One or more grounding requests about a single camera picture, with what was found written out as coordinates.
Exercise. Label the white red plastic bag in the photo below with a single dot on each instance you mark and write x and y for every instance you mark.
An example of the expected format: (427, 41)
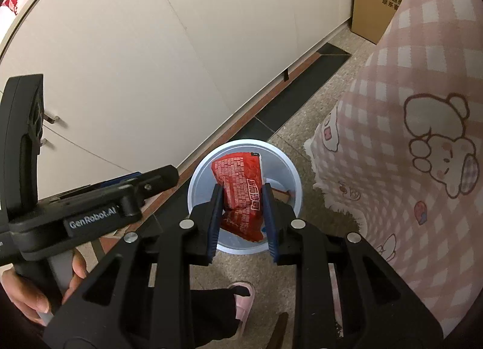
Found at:
(8, 12)

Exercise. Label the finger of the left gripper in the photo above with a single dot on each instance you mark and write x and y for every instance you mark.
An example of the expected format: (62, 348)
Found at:
(151, 183)
(99, 185)

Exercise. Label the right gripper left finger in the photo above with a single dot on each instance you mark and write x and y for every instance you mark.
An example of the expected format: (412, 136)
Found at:
(138, 295)

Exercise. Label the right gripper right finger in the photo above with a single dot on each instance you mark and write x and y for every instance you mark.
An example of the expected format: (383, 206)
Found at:
(347, 295)

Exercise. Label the red snack wrapper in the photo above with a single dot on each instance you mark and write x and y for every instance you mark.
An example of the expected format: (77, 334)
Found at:
(240, 176)

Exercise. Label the white long floor cabinet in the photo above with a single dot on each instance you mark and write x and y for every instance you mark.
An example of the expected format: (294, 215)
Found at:
(132, 85)

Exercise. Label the pink slipper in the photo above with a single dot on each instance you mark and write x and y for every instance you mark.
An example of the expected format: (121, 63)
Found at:
(244, 299)

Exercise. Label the light blue trash bin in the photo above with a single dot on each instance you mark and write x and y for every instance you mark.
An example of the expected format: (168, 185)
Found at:
(277, 170)

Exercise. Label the person left hand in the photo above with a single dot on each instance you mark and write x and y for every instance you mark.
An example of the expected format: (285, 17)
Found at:
(30, 300)

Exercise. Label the pink plaid table skirt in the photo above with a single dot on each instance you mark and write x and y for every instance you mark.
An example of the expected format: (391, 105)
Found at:
(402, 152)

